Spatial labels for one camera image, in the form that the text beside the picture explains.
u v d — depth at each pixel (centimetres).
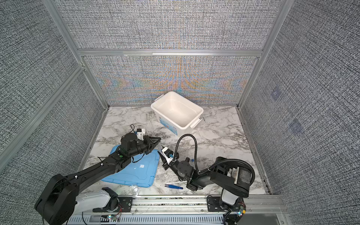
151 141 74
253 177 46
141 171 86
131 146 64
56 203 40
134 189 79
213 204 73
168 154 63
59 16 73
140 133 76
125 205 74
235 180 45
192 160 90
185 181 80
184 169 60
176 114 114
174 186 80
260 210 73
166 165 68
